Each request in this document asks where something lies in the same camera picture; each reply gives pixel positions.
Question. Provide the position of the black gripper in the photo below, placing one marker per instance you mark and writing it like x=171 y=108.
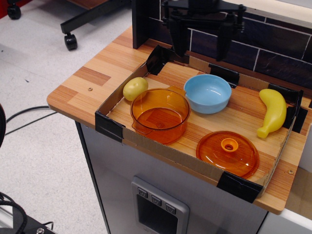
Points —
x=181 y=14

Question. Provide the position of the orange transparent pot lid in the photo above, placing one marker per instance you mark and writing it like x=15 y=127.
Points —
x=230 y=152

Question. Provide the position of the orange transparent plastic pot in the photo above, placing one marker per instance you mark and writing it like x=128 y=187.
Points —
x=161 y=114

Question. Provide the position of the light blue plastic bowl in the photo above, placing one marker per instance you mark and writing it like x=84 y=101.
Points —
x=207 y=94

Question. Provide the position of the dark brick backsplash panel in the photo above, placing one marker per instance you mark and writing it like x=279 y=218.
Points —
x=267 y=46

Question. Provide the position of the yellow toy potato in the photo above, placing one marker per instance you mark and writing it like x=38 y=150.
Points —
x=134 y=87

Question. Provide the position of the yellow toy banana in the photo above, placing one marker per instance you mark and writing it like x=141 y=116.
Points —
x=275 y=114

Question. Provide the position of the cardboard fence with black tape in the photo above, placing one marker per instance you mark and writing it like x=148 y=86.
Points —
x=280 y=152

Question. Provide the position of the grey toy dishwasher cabinet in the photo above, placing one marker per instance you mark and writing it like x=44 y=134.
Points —
x=140 y=193

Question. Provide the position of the black wheeled cart frame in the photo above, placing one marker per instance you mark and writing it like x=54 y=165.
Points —
x=64 y=24

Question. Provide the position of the black equipment with cables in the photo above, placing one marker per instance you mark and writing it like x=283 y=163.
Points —
x=14 y=220

